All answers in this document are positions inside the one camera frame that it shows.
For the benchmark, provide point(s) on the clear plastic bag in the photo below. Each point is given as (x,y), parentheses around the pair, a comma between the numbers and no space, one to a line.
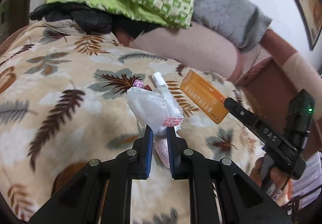
(153,108)

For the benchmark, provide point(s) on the black puffer jacket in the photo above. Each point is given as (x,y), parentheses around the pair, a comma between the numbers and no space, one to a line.
(93,21)

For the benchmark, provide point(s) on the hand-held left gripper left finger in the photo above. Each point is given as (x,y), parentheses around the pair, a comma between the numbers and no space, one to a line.
(149,148)

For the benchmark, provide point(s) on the grey folded cloth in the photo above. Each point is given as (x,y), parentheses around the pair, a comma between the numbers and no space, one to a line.
(60,28)

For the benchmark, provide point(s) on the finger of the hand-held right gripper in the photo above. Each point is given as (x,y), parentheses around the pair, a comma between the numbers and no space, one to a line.
(241,112)

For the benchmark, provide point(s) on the grey striped cloth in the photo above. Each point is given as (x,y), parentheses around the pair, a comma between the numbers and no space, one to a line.
(308,176)

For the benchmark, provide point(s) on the person's right hand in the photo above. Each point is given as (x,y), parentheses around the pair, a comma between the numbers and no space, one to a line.
(278,178)

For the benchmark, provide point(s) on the purple candy wrapper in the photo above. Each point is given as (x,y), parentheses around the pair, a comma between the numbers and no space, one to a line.
(138,84)

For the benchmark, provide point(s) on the grey quilted pillow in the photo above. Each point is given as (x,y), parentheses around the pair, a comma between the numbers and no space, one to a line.
(226,7)

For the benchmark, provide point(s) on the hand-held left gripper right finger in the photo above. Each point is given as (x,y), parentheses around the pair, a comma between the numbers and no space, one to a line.
(171,148)

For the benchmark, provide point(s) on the brown wooden side panel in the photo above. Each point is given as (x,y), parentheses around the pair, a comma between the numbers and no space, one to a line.
(264,93)

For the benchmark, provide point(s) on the large framed wall picture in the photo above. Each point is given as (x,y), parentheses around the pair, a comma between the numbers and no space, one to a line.
(309,0)

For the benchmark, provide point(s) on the leaf print blanket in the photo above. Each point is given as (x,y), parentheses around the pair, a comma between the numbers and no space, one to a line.
(63,125)

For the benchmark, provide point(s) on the orange cardboard box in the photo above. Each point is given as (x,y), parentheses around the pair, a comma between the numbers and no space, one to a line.
(201,93)

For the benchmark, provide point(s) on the pink upholstered sofa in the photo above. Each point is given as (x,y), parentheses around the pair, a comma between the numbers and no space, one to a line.
(188,47)

